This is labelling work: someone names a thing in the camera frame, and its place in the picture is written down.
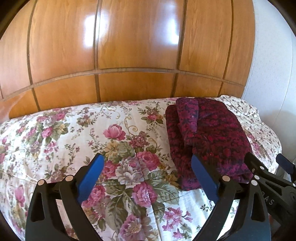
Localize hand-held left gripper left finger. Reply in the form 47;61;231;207
25;153;105;241

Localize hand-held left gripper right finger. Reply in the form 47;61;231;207
191;154;271;241

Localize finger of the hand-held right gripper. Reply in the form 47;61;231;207
245;152;278;184
276;153;296;182

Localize dark red knitted garment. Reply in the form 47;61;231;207
165;97;253;192

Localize small-print floral pillow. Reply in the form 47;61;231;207
218;95;282;174

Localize floral bedspread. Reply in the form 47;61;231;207
0;97;282;241

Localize wooden wardrobe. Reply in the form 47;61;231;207
0;0;256;121

